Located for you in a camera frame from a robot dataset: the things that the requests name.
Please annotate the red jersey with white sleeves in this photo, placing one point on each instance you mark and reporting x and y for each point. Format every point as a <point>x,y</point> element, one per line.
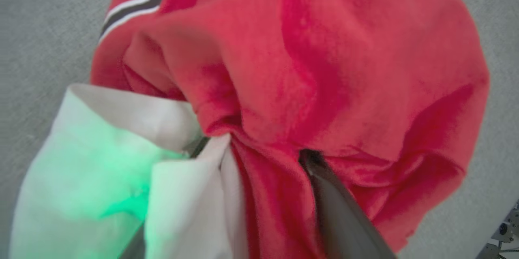
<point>324,68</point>

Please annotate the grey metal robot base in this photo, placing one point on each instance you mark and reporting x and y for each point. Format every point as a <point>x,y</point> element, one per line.
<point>505,230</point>

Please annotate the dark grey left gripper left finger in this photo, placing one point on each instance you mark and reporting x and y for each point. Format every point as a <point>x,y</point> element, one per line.
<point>134,249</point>

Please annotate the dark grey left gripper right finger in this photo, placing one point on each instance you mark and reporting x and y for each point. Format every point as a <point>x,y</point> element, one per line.
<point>344,226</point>

